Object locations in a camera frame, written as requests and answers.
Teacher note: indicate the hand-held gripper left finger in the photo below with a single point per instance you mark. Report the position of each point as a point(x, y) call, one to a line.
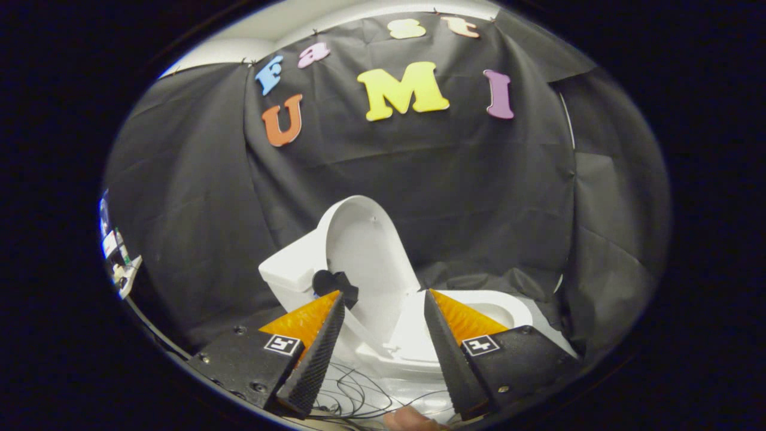
point(317, 359)

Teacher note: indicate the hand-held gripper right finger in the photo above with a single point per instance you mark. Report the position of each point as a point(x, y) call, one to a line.
point(452, 359)

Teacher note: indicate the black lid pull tab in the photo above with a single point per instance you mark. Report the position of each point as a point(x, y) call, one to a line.
point(335, 284)

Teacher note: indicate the white toilet lid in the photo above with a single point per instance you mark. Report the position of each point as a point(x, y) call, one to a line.
point(371, 251)

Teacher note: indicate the white toilet seat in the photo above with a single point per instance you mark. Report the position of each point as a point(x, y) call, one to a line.
point(522, 312)

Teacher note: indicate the white toilet body with tank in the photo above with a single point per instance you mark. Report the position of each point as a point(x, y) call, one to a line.
point(290, 269)

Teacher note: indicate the shelf with small items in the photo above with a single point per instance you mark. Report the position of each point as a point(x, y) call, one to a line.
point(119, 263)

